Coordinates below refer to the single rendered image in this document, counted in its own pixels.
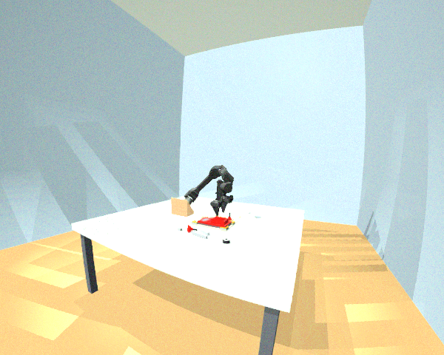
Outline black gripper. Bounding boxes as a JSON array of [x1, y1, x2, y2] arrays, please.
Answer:
[[210, 191, 228, 217]]

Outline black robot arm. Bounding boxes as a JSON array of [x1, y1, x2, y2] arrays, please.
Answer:
[[184, 165, 234, 206]]

